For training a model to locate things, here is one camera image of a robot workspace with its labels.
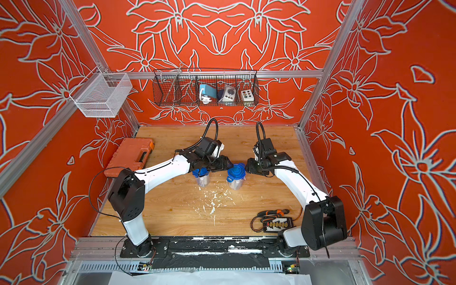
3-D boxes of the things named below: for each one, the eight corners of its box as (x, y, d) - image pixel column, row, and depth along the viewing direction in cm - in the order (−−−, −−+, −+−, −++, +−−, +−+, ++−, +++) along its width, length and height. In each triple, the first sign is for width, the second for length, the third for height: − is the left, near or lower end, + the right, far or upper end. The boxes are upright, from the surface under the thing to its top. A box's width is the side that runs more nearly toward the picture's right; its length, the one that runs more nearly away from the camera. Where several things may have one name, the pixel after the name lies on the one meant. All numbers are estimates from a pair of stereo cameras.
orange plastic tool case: (109, 178, 97) (103, 173, 92) (126, 144, 113) (121, 138, 108) (143, 178, 97) (138, 173, 92) (154, 143, 113) (151, 137, 108)
